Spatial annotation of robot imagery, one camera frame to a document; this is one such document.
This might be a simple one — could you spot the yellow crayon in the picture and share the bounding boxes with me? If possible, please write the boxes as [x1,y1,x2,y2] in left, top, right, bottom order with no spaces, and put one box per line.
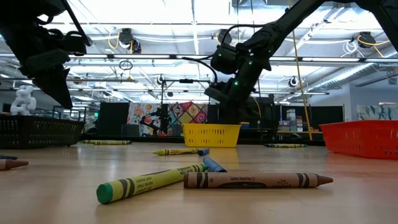
[152,147,201,157]
[93,140,133,146]

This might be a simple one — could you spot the yellow plastic basket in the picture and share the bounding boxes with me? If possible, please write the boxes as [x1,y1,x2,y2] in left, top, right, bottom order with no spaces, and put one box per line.
[182,123,242,149]

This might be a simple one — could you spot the black cabinet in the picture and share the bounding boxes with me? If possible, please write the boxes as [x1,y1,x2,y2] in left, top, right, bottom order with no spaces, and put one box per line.
[98,101,130,136]

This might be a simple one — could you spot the black plastic basket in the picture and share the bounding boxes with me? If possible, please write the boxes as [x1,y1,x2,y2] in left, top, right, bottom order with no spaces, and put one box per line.
[0,114,86,150]

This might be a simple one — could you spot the brown crayon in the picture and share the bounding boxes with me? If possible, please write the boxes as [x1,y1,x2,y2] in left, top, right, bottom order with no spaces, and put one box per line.
[183,172,335,190]
[0,159,30,172]

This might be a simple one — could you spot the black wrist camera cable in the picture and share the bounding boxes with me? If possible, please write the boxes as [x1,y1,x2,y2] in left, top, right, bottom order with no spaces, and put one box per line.
[60,0,95,47]
[182,55,219,84]

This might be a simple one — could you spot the long ceiling light strip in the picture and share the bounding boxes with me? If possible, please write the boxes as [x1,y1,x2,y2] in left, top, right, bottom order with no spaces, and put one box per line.
[0,52,398,63]

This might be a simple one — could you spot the white knot-shaped sculpture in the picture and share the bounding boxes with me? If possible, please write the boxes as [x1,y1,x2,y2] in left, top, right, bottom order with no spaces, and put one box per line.
[9,85,37,116]

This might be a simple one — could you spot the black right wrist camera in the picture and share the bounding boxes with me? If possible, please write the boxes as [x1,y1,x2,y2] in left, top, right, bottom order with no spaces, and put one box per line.
[204,86,230,104]

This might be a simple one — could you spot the black left wrist camera cable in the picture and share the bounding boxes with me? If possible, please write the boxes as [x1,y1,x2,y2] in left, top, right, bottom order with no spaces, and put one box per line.
[60,0,95,47]

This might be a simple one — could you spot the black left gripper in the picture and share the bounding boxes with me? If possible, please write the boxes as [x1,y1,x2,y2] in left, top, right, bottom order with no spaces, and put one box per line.
[6,27,73,108]

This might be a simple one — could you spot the red plastic basket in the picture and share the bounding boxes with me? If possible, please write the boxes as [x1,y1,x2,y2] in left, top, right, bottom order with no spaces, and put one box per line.
[319,119,398,161]

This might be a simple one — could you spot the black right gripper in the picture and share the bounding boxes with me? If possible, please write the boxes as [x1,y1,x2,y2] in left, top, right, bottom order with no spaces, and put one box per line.
[219,67,261,124]

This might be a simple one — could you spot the black partition panel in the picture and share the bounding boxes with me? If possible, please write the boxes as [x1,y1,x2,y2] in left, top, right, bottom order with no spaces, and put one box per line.
[248,96,280,139]
[279,105,345,131]

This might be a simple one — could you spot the teal patterned panel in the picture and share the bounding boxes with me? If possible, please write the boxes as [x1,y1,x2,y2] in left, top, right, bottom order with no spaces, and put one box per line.
[356,104,398,121]

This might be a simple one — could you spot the yellow power cable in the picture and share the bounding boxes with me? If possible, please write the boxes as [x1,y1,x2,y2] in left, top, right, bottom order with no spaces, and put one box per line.
[291,29,313,142]

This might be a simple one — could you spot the silver ribbed air duct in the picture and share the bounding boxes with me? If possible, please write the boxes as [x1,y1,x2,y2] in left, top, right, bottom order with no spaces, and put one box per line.
[306,61,398,93]

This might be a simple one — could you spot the black metal gantry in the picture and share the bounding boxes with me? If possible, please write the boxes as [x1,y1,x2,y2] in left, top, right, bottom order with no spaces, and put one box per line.
[160,78,212,105]

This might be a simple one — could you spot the stacked storage boxes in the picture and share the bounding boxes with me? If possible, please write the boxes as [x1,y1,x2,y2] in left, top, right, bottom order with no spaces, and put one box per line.
[278,108,304,133]

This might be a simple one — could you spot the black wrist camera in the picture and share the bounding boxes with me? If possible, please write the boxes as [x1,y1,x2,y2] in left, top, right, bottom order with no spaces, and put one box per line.
[58,30,88,55]
[204,86,230,104]

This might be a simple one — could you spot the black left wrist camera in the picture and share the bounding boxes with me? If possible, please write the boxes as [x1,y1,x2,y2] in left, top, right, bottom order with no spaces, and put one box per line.
[58,30,88,55]

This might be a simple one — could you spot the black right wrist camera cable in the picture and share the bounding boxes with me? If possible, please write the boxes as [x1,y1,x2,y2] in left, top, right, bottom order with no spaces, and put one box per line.
[182,55,219,84]

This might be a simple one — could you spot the black metal table frame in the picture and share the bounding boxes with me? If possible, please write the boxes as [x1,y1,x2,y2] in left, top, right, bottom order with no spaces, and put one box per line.
[81,134,326,147]

